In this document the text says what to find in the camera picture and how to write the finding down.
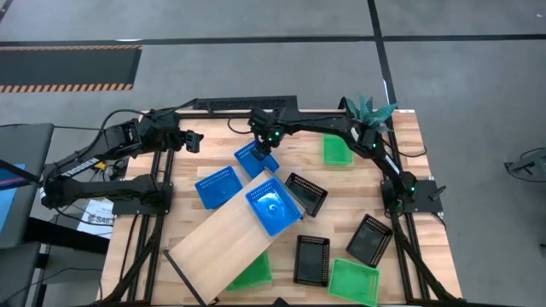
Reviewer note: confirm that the white printed paper sheet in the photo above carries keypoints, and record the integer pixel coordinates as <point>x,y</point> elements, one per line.
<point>96,217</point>

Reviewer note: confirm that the yellow connector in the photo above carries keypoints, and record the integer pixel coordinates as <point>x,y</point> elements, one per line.
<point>100,165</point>

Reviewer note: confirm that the black plastic basket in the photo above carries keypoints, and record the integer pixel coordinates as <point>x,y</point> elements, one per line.
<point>305,195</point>
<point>311,261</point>
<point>367,241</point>

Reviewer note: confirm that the green plastic basket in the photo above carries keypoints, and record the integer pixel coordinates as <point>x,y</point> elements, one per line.
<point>337,150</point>
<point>354,281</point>
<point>256,275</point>

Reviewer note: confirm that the green plant in white pot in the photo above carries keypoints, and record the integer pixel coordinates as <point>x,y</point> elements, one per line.
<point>369,113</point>

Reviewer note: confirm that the wooden shelf with black legs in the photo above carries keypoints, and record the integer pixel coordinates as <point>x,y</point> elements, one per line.
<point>217,247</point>

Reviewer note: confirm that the blue plastic basket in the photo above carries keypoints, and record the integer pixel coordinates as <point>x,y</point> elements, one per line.
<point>268,167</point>
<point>218,188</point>
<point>273,206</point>

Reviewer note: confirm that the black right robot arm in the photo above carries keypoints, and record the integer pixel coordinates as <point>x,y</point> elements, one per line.
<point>324,121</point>

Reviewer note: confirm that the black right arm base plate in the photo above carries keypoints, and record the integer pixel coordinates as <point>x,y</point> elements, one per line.
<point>426,200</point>

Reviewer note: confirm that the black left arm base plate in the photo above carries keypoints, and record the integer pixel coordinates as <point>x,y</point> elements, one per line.
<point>141,208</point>

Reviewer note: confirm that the black mat with hazard stripes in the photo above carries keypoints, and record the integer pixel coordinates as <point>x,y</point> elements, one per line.
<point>68,66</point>

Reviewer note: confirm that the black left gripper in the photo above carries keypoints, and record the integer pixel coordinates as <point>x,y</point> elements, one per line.
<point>162,130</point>

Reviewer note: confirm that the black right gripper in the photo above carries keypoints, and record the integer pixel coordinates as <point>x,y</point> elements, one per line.
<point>266,125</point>

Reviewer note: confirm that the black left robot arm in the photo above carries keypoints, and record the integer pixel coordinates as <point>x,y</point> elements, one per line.
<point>85,164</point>

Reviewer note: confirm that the blue flat panel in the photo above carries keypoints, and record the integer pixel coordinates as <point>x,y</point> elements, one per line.
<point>6,200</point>

